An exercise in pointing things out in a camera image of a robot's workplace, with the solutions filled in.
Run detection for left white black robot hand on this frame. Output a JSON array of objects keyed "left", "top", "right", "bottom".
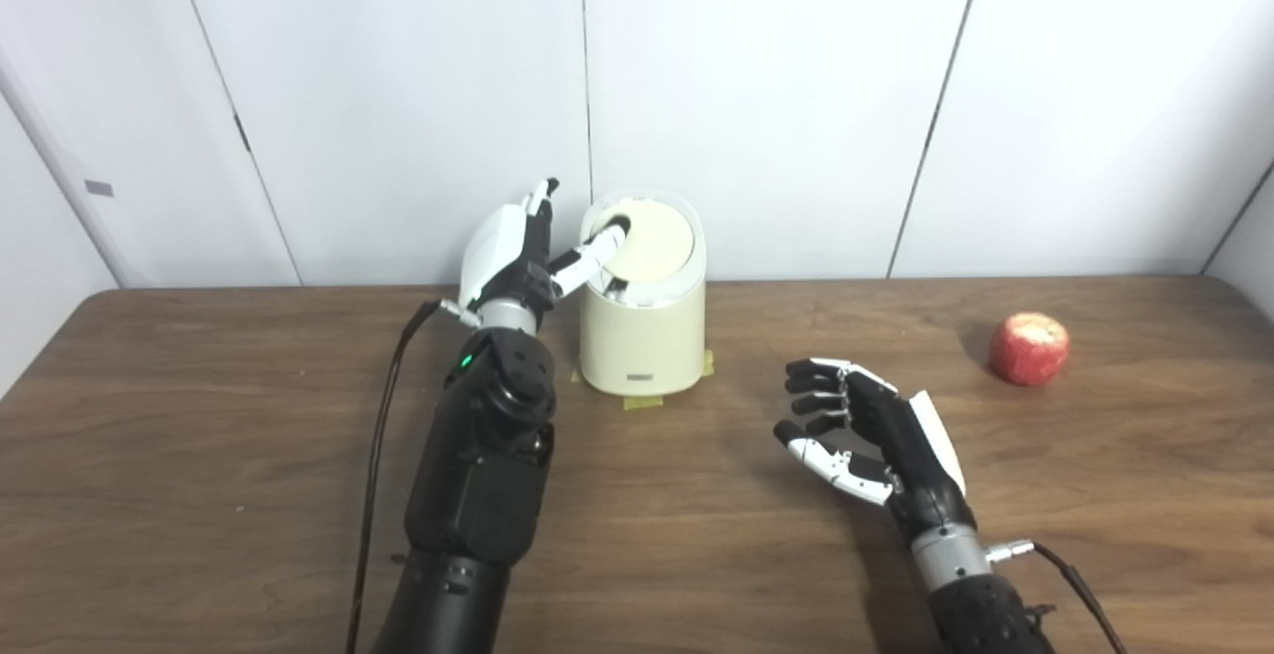
[{"left": 456, "top": 177, "right": 633, "bottom": 328}]

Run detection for red apple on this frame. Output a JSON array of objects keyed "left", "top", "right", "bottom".
[{"left": 988, "top": 312, "right": 1071, "bottom": 387}]

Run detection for cream-colored bin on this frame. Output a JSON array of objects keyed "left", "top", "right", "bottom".
[{"left": 578, "top": 191, "right": 708, "bottom": 398}]

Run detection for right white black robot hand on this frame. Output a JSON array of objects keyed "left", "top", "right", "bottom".
[{"left": 773, "top": 356, "right": 978, "bottom": 536}]

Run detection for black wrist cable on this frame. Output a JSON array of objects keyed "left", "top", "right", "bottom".
[
  {"left": 345, "top": 298, "right": 479, "bottom": 654},
  {"left": 985, "top": 538, "right": 1131, "bottom": 654}
]

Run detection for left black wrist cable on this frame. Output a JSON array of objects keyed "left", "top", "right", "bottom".
[{"left": 345, "top": 298, "right": 479, "bottom": 654}]

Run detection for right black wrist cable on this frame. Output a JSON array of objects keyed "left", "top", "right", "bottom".
[{"left": 985, "top": 538, "right": 1131, "bottom": 654}]

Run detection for cream round bin lid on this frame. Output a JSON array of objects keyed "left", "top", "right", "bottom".
[{"left": 597, "top": 200, "right": 696, "bottom": 283}]

